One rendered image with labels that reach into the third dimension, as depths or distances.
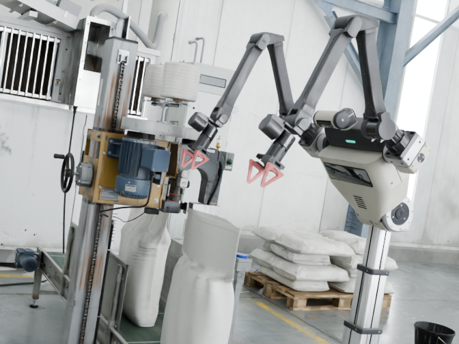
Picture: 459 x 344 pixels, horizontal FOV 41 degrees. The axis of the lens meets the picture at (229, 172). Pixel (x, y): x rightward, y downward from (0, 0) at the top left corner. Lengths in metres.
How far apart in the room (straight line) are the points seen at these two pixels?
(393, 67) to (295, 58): 1.38
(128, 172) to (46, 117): 2.91
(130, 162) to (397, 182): 1.08
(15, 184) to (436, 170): 6.51
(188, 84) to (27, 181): 3.04
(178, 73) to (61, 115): 2.93
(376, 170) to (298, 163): 5.74
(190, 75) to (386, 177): 0.92
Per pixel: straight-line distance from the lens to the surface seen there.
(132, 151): 2.56
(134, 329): 3.18
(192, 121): 2.49
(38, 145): 5.43
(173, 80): 2.62
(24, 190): 5.45
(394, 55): 8.58
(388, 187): 2.44
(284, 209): 8.10
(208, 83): 6.71
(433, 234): 10.01
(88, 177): 2.74
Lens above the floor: 1.39
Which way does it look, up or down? 3 degrees down
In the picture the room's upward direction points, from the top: 9 degrees clockwise
